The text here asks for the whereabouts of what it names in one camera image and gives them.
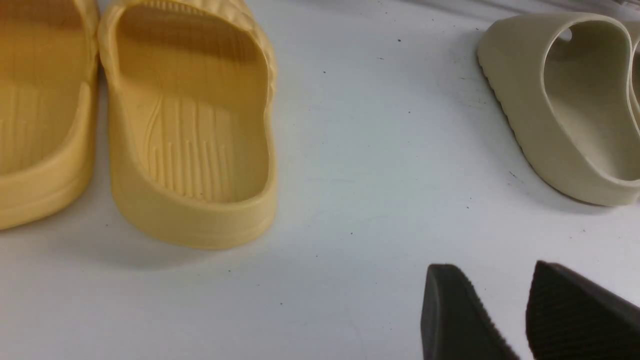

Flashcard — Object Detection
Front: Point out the right olive green slipper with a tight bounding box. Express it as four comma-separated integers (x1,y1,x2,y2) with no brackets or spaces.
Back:
623,20,640,129

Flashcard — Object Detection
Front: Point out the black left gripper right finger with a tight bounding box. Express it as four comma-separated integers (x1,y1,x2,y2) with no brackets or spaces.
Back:
525,260,640,360

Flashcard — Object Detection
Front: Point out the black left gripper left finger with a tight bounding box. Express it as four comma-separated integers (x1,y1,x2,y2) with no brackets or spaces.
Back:
420,264,520,360

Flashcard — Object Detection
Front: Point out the yellow slide slipper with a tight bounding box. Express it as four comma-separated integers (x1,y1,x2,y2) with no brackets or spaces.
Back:
98,0,278,249
0,0,99,230

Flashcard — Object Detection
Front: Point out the silver metal shoe rack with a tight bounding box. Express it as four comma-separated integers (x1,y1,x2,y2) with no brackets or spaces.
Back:
409,0,639,19

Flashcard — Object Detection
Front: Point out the right yellow slide slipper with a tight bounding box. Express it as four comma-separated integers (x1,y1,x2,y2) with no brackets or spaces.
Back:
98,0,278,249

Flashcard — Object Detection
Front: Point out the olive green slipper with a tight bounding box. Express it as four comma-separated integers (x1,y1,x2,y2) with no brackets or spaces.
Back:
623,20,640,129
477,12,639,207

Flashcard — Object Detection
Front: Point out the left olive green slipper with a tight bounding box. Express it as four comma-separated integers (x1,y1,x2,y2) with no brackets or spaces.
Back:
477,12,639,207

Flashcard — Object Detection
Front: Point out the left yellow slide slipper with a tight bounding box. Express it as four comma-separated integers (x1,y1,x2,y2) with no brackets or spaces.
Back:
0,0,99,230

